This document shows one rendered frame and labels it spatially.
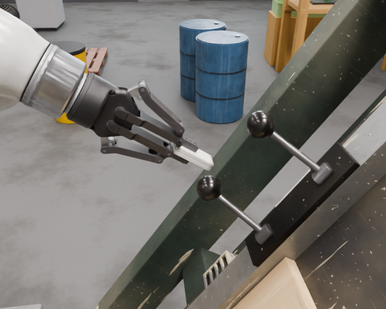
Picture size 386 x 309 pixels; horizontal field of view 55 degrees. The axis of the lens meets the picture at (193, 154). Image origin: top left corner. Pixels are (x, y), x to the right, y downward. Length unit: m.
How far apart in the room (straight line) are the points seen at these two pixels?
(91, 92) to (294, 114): 0.37
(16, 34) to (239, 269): 0.44
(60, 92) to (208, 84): 3.20
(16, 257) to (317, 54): 2.26
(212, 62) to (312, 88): 2.91
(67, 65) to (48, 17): 7.30
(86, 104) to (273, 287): 0.36
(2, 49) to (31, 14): 7.39
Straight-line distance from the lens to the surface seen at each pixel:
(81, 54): 3.81
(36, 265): 2.51
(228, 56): 3.56
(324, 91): 0.71
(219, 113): 3.76
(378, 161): 0.50
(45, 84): 0.51
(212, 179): 0.52
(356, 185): 0.51
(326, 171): 0.50
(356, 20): 0.69
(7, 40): 0.51
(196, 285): 0.82
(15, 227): 2.83
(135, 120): 0.55
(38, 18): 7.87
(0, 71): 0.51
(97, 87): 0.53
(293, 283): 0.53
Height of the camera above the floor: 1.76
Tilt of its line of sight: 32 degrees down
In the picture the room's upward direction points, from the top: straight up
